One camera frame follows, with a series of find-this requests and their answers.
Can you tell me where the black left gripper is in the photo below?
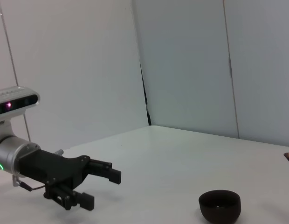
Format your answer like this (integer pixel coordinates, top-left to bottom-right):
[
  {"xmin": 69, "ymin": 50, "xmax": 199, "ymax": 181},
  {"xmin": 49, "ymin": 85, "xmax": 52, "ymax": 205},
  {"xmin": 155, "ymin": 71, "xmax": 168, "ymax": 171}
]
[{"xmin": 18, "ymin": 149, "xmax": 122, "ymax": 212}]

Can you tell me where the small dark teacup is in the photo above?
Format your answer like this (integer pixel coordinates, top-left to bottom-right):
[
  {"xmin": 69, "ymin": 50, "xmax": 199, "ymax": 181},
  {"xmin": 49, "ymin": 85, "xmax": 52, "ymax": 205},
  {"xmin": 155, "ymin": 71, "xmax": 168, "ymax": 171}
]
[{"xmin": 198, "ymin": 189, "xmax": 241, "ymax": 223}]

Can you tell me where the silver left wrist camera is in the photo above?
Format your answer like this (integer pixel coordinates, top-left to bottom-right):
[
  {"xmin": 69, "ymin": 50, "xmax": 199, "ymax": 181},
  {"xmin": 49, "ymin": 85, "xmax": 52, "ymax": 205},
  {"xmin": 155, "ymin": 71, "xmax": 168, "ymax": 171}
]
[{"xmin": 0, "ymin": 85, "xmax": 41, "ymax": 138}]

